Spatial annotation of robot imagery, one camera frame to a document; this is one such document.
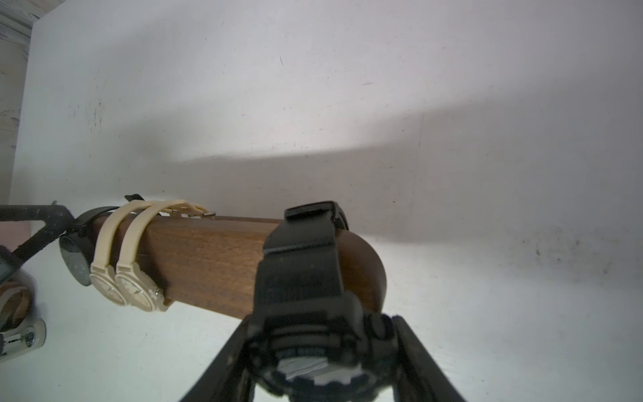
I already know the black square digital watch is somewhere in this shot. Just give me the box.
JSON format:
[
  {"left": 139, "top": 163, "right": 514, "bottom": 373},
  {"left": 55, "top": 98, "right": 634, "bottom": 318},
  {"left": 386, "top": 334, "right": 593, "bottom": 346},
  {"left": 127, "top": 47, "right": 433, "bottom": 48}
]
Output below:
[{"left": 247, "top": 201, "right": 397, "bottom": 401}]

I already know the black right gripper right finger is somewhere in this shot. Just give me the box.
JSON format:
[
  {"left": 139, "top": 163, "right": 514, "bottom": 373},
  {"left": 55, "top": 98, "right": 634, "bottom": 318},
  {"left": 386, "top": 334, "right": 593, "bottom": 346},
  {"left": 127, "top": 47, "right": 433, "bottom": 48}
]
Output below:
[{"left": 393, "top": 316, "right": 466, "bottom": 402}]

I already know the brown plaid case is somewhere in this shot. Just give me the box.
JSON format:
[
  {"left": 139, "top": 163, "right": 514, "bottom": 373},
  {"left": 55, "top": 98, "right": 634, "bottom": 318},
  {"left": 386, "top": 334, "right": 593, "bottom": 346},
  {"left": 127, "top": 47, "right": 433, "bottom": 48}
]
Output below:
[{"left": 0, "top": 281, "right": 32, "bottom": 332}]

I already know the pink pen cup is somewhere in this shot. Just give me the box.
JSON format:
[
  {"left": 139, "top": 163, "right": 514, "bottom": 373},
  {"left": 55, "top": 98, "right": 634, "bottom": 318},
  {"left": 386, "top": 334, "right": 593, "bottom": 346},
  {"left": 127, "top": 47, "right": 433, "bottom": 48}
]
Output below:
[{"left": 0, "top": 221, "right": 31, "bottom": 251}]

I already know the brown wooden watch stand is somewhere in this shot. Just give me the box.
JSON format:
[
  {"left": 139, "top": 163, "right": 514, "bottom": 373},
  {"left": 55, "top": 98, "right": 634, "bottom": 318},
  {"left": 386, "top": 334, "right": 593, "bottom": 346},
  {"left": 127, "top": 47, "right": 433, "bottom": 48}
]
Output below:
[{"left": 89, "top": 213, "right": 388, "bottom": 320}]

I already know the white grey stapler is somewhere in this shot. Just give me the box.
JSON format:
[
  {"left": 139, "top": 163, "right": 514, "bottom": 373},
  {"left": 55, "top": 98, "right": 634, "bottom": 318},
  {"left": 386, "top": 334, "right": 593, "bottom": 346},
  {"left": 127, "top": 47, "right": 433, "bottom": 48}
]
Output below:
[{"left": 1, "top": 318, "right": 47, "bottom": 363}]

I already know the beige band smartwatch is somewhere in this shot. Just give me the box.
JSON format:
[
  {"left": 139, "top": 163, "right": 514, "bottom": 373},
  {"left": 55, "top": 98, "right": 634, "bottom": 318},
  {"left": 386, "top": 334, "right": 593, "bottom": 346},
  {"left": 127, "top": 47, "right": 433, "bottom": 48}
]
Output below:
[{"left": 115, "top": 199, "right": 215, "bottom": 313}]

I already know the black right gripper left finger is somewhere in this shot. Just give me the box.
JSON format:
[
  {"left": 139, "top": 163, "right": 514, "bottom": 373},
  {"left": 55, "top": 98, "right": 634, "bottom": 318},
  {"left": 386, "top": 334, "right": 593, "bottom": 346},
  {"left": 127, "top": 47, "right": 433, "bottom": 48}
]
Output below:
[{"left": 182, "top": 317, "right": 254, "bottom": 402}]

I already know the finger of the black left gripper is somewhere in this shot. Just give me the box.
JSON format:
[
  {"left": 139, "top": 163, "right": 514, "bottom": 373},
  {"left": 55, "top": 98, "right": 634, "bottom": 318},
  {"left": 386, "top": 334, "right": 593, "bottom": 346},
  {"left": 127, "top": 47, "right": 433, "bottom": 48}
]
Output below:
[{"left": 1, "top": 204, "right": 75, "bottom": 264}]

